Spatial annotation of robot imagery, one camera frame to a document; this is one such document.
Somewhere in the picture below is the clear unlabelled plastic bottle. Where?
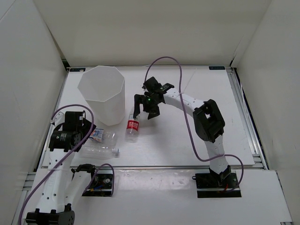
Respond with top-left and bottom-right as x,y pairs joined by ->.
79,144 -> 120,160

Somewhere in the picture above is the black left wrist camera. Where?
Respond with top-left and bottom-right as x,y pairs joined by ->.
64,111 -> 84,130

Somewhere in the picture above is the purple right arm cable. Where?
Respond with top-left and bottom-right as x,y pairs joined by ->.
142,56 -> 244,193

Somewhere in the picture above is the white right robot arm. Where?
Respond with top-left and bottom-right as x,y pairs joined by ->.
133,83 -> 231,188

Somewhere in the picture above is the red label plastic bottle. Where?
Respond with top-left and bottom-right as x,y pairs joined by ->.
126,113 -> 139,143

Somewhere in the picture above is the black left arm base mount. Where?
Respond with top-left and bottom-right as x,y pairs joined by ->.
82,169 -> 115,197

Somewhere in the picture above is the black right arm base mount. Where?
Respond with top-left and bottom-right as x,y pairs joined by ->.
192,172 -> 242,198

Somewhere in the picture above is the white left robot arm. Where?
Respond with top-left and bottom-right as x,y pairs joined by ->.
25,111 -> 98,225

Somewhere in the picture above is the blue orange label plastic bottle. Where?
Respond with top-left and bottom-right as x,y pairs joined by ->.
89,128 -> 118,146

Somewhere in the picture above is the white octagonal plastic bin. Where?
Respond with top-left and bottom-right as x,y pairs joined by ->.
77,66 -> 125,126

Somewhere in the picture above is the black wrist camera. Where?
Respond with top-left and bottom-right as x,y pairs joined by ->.
142,77 -> 162,93
64,111 -> 84,130

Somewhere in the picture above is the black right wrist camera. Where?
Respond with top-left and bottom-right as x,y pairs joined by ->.
142,77 -> 162,93

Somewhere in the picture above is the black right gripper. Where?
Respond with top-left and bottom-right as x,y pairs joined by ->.
133,95 -> 161,120

